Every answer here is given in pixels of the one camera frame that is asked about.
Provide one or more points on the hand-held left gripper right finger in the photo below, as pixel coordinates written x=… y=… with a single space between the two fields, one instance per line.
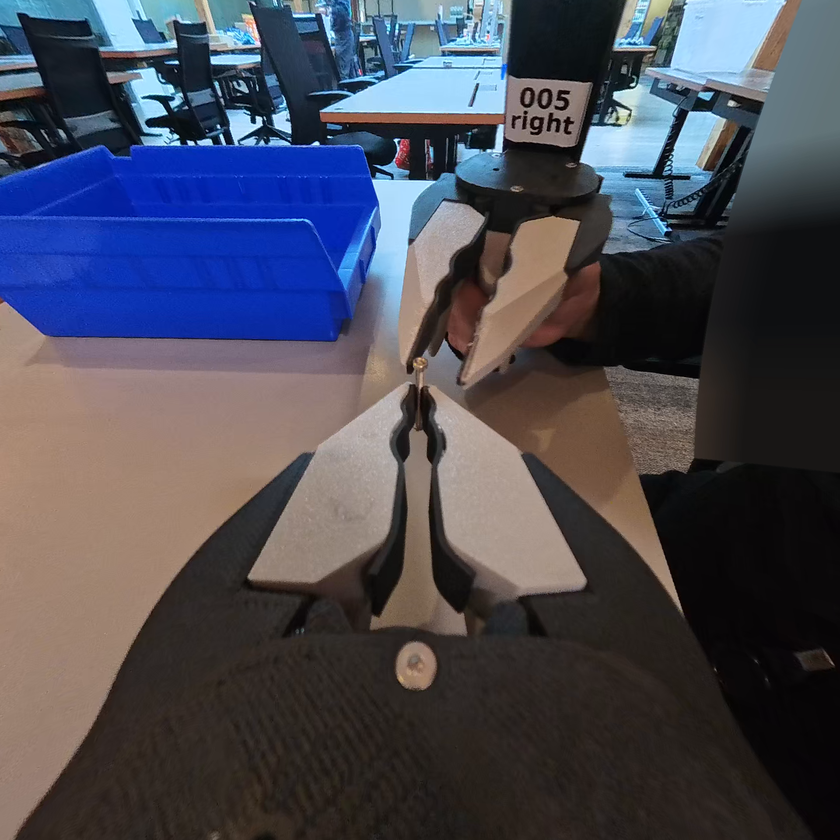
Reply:
x=505 y=518

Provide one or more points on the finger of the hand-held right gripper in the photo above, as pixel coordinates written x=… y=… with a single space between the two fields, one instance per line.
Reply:
x=531 y=289
x=426 y=262

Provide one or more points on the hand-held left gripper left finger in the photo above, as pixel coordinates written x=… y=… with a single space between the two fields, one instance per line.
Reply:
x=328 y=518

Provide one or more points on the small metal screw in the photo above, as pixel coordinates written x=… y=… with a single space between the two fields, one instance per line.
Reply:
x=418 y=394

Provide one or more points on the large blue plastic bin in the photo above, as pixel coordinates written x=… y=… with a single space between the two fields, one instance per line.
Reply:
x=164 y=275

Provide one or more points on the person's right forearm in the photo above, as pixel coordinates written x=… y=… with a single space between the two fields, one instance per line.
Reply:
x=656 y=295

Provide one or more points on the wood-edged background desk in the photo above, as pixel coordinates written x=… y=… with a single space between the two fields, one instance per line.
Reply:
x=715 y=85
x=420 y=98

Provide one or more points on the person's right hand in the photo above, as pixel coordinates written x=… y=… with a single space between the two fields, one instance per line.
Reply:
x=577 y=302

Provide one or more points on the red bag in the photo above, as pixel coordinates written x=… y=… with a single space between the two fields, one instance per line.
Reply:
x=405 y=154

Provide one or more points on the white power strip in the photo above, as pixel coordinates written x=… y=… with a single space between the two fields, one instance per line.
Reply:
x=653 y=213

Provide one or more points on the white cardboard box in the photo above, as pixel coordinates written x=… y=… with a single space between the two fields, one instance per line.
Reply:
x=722 y=33

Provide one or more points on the wooden pillar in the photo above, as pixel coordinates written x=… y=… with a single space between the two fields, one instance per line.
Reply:
x=768 y=52

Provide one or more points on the person's body in black clothes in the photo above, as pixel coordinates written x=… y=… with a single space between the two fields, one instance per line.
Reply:
x=754 y=590

